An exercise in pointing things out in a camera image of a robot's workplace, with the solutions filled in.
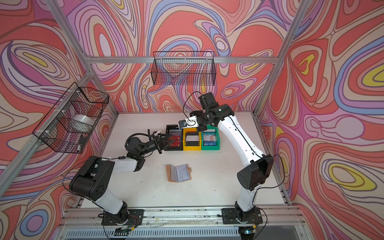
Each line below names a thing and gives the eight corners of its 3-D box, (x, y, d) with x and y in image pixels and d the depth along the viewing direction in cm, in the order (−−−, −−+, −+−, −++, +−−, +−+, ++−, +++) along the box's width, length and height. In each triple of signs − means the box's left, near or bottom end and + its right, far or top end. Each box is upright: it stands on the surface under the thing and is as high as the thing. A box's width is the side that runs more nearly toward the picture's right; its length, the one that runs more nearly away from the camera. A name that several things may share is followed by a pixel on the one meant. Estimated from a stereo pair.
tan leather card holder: (165, 183, 86) (164, 180, 82) (167, 167, 92) (166, 163, 88) (191, 183, 86) (191, 180, 82) (191, 167, 92) (191, 163, 88)
